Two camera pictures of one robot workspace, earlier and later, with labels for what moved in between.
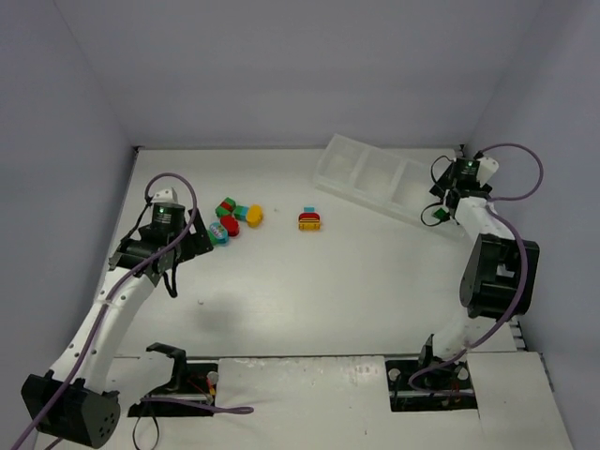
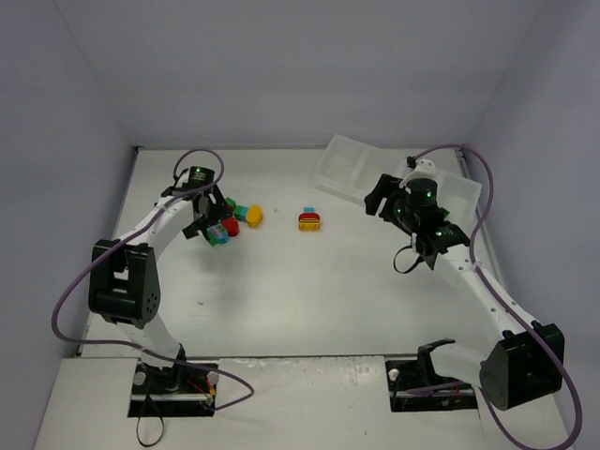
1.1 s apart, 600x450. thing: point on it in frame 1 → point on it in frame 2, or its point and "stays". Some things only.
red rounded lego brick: (231, 223) stays
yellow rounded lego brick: (254, 216) stays
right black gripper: (450, 193) → (380, 194)
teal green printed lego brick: (217, 234) stays
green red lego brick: (226, 208) stays
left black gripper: (198, 234) → (212, 221)
